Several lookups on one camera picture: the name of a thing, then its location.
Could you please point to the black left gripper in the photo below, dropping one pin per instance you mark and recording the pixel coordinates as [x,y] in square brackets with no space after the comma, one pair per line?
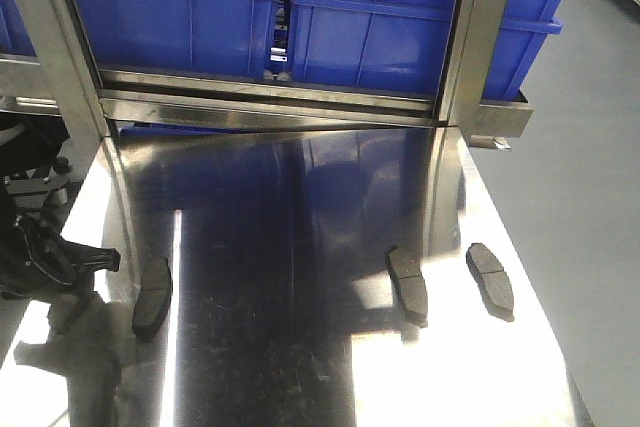
[32,264]

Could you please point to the grey brake pad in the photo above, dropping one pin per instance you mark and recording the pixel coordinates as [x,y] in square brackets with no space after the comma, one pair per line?
[409,284]
[492,280]
[65,309]
[154,299]

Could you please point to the black office chair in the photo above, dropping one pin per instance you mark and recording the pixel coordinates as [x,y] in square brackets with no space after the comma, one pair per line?
[29,141]

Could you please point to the left blue plastic bin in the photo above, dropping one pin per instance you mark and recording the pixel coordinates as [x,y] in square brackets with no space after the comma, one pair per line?
[229,37]

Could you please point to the blue plastic bin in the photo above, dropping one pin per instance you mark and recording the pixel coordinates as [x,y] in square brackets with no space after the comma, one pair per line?
[229,37]
[400,45]

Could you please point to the right blue plastic bin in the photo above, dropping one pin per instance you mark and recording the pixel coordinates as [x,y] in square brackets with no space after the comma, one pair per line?
[400,45]

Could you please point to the stainless steel shelf frame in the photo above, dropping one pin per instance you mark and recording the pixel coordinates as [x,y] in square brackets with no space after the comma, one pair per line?
[62,78]

